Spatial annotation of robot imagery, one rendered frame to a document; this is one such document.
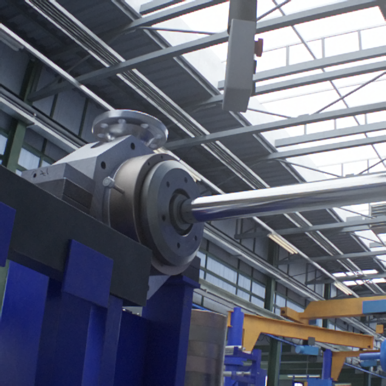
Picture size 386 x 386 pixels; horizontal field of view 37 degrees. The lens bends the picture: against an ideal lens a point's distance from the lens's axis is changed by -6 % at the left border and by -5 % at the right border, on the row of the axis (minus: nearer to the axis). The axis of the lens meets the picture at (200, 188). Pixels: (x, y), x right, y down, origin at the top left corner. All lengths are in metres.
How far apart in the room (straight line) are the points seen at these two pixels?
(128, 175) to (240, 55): 0.93
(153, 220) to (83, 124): 9.94
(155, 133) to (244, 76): 1.20
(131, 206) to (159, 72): 9.01
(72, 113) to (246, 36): 10.62
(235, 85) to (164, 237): 0.93
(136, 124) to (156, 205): 0.38
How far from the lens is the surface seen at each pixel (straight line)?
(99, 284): 1.25
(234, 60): 0.84
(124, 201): 1.68
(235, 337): 12.38
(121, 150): 1.84
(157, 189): 1.69
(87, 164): 1.75
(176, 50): 8.32
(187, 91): 11.06
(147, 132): 1.99
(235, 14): 0.91
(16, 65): 10.67
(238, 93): 0.82
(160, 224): 1.68
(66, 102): 11.38
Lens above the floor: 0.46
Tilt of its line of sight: 23 degrees up
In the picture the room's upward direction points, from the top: 6 degrees clockwise
